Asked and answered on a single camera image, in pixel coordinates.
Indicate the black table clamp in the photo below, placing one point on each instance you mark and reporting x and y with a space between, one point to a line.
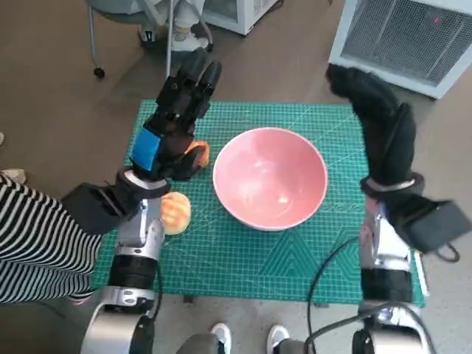
189 299

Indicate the person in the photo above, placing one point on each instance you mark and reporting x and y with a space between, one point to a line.
221 333
37 239
183 29

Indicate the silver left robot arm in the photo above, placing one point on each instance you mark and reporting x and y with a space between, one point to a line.
140 228

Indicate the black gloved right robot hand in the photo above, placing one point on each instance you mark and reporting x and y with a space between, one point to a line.
387 140

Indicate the small white mesh cabinet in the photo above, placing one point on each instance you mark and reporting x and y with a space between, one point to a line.
243 14

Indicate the grey office chair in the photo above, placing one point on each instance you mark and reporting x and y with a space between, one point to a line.
118 9

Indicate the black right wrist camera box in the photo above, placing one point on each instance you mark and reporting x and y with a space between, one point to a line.
431 228

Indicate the round toy bread bun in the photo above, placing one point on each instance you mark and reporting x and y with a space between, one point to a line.
178 214

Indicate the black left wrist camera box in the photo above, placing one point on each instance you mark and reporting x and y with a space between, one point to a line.
88 210

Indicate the pink bowl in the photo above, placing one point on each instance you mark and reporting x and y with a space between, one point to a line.
269 177

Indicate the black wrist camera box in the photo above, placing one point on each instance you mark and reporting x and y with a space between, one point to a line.
431 228
88 210

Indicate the green cutting mat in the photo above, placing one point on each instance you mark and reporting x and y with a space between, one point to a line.
221 258

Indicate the long toy bread loaf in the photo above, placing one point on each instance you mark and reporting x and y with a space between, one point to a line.
204 155

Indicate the large white mesh cabinet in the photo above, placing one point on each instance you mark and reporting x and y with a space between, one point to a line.
405 37

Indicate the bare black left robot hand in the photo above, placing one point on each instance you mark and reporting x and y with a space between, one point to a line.
173 121

